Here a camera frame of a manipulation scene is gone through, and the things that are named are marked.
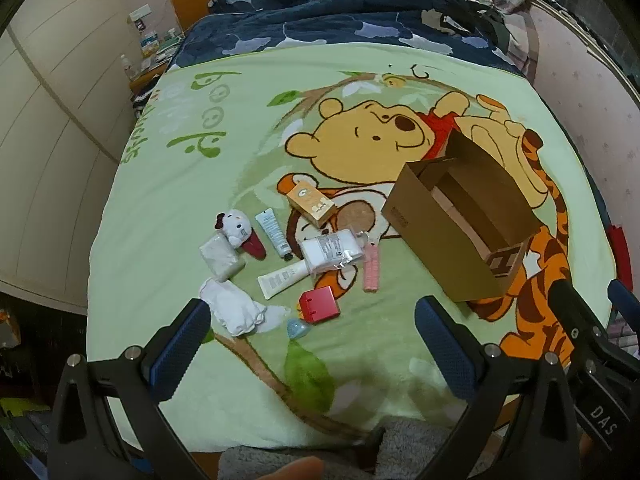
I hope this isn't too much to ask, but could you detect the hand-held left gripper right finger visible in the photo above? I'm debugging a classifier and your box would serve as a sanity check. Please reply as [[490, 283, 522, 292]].
[[414, 296, 618, 480]]

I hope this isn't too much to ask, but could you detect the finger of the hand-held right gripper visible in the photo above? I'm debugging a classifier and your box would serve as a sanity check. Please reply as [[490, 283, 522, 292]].
[[606, 280, 640, 331], [547, 280, 608, 356]]

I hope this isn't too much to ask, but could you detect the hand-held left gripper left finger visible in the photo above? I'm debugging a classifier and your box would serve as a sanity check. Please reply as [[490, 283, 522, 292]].
[[47, 298, 213, 480]]

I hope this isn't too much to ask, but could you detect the brown cardboard box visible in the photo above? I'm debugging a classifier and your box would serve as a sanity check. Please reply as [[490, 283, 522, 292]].
[[381, 127, 543, 303]]

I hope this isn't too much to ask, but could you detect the white cream tube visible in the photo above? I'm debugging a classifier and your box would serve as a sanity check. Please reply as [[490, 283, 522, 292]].
[[257, 259, 313, 301]]

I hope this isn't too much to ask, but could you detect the white plush dog toy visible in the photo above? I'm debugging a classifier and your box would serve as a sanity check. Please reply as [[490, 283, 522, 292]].
[[214, 208, 267, 261]]

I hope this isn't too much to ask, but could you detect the small red box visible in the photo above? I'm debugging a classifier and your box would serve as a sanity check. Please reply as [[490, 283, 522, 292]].
[[297, 286, 342, 325]]

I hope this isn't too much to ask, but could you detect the pale blue cream tube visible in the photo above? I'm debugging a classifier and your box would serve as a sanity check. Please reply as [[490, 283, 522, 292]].
[[255, 208, 295, 262]]

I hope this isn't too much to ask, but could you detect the clear cotton pad pack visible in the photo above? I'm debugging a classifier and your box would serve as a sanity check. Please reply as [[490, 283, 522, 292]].
[[300, 228, 371, 276]]

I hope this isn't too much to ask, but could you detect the orange bear print box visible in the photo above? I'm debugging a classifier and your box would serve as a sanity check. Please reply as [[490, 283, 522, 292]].
[[286, 182, 337, 227]]

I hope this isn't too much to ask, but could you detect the person's left hand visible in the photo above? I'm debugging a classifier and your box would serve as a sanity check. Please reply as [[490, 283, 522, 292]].
[[262, 456, 332, 480]]

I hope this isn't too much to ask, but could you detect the red cloth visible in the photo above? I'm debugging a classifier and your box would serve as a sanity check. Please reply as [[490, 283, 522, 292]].
[[607, 225, 633, 281]]

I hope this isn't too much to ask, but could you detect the green cartoon printed blanket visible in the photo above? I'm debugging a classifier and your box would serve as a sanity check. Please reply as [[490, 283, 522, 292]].
[[85, 42, 618, 451]]

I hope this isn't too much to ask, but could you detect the person's grey fleece clothing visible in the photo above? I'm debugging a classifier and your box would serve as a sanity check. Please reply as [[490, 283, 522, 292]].
[[220, 415, 471, 480]]

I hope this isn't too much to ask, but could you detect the dark floor clutter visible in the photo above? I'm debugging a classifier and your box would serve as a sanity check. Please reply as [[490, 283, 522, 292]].
[[0, 305, 61, 480]]

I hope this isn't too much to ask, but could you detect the cream wardrobe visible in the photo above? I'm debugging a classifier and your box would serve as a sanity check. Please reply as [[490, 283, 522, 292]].
[[0, 0, 151, 316]]

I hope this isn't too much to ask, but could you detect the dark window with gold ledge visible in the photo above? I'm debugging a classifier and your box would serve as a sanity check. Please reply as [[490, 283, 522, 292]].
[[530, 0, 640, 106]]

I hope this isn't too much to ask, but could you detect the wooden nightstand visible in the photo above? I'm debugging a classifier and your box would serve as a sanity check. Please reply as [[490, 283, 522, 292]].
[[129, 52, 176, 92]]

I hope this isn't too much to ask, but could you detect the dark clothes pile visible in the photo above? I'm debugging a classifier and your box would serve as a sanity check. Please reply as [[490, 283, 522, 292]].
[[425, 0, 523, 61]]

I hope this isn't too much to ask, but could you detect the spray bottle on nightstand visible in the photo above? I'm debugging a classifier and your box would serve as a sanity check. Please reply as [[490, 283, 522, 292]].
[[132, 20, 183, 61]]

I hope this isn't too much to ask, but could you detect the navy leaf print duvet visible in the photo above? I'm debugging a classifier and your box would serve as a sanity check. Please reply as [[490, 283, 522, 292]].
[[165, 0, 531, 78]]

